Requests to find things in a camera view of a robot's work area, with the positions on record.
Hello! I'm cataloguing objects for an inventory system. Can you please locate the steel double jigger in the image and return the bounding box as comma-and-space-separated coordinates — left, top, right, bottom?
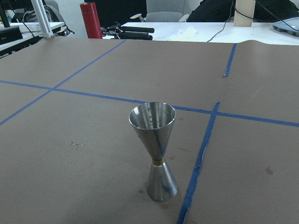
128, 102, 178, 202

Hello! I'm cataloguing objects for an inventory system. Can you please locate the grey office chair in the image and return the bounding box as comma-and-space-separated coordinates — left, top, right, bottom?
130, 0, 200, 22

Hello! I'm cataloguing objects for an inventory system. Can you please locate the red thermos bottle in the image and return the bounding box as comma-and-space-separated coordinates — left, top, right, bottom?
80, 0, 102, 39

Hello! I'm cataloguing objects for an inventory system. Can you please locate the wooden block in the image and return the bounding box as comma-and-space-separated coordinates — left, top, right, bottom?
234, 0, 255, 27

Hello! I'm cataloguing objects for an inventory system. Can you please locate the aluminium frame post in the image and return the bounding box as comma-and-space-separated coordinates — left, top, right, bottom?
31, 0, 53, 38

